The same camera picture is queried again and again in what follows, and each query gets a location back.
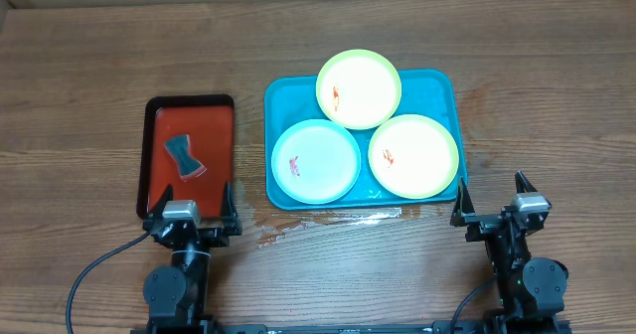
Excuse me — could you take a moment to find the light blue plate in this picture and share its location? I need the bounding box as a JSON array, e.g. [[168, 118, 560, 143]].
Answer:
[[269, 119, 362, 205]]

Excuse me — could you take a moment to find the teal plastic tray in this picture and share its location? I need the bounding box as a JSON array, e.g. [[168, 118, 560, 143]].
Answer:
[[263, 69, 469, 211]]

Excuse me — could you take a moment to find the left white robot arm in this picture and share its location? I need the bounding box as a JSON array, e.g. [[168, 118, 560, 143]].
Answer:
[[143, 183, 242, 334]]

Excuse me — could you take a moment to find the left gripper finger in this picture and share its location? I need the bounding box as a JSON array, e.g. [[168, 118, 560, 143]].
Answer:
[[148, 185, 173, 220], [220, 182, 238, 220]]

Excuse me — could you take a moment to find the red black-rimmed tray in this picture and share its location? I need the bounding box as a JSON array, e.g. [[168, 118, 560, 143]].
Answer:
[[136, 94, 235, 220]]

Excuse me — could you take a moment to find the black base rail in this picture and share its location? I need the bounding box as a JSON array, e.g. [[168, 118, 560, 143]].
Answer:
[[129, 318, 572, 334]]

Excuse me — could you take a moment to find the yellow-green plate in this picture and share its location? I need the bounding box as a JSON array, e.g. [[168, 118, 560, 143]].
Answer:
[[316, 49, 401, 130], [368, 114, 459, 200]]

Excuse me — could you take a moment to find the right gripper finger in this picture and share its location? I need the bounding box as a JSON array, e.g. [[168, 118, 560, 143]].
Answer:
[[515, 171, 537, 194], [450, 177, 476, 223]]

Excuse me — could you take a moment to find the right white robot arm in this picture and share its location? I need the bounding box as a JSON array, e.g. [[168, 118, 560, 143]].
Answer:
[[448, 171, 571, 333]]

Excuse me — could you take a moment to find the pink and black sponge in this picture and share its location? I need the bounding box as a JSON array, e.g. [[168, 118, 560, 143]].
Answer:
[[164, 134, 207, 181]]

